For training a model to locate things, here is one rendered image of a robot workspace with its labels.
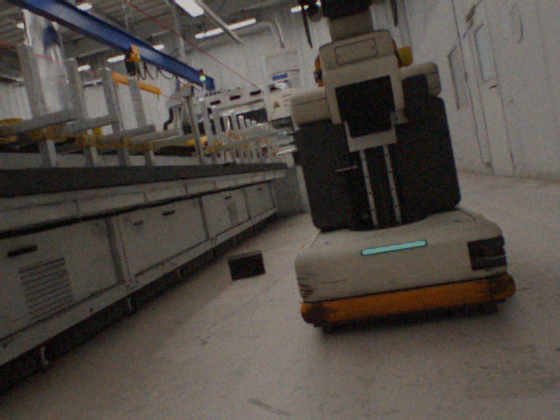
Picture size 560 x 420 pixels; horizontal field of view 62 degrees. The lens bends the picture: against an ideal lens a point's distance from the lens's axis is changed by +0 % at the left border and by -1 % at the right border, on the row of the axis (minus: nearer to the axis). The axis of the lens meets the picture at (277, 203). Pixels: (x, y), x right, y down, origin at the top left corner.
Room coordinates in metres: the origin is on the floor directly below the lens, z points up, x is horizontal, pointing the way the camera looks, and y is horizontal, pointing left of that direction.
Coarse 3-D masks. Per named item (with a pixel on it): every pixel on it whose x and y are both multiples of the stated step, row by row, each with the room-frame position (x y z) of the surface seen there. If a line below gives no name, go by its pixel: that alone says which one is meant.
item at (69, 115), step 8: (56, 112) 1.34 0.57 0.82; (64, 112) 1.33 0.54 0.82; (72, 112) 1.33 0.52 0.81; (32, 120) 1.35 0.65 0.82; (40, 120) 1.35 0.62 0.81; (48, 120) 1.34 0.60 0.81; (56, 120) 1.34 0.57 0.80; (64, 120) 1.34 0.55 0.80; (72, 120) 1.35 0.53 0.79; (0, 128) 1.38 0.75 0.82; (8, 128) 1.37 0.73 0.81; (16, 128) 1.37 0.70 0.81; (24, 128) 1.36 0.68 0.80; (32, 128) 1.36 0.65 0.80; (40, 128) 1.37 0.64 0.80; (8, 136) 1.39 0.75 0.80
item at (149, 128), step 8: (136, 128) 1.83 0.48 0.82; (144, 128) 1.82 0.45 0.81; (152, 128) 1.82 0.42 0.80; (104, 136) 1.86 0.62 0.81; (112, 136) 1.85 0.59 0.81; (120, 136) 1.85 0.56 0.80; (128, 136) 1.84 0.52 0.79; (64, 144) 1.91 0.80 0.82; (72, 144) 1.89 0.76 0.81; (56, 152) 1.90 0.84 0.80; (64, 152) 1.90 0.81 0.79
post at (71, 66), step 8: (64, 64) 1.83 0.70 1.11; (72, 64) 1.83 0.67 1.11; (72, 72) 1.83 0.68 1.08; (72, 80) 1.83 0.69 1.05; (80, 80) 1.85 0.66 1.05; (72, 88) 1.83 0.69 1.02; (80, 88) 1.85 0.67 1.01; (72, 96) 1.83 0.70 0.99; (80, 96) 1.83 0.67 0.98; (80, 104) 1.83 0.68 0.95; (80, 112) 1.83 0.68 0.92; (80, 120) 1.83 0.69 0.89; (88, 152) 1.83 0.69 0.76; (96, 152) 1.86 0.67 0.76; (88, 160) 1.83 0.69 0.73; (96, 160) 1.85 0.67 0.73
